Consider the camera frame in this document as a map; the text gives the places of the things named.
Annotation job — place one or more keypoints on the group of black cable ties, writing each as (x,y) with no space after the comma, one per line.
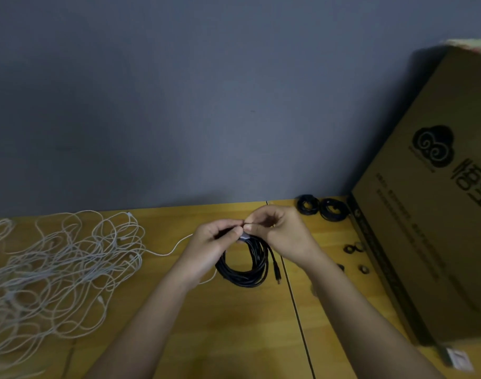
(349,249)

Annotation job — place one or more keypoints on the person's left forearm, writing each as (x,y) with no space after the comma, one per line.
(146,327)

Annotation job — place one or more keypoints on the person's left hand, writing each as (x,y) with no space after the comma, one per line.
(205,248)

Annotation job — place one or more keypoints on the person's right hand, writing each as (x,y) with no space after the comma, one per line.
(288,233)

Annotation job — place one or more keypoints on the small white packet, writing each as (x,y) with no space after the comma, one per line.
(459,359)

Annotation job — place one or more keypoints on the person's right forearm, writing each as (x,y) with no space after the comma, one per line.
(375,327)

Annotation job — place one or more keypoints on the cardboard box with black print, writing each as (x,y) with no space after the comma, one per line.
(430,201)

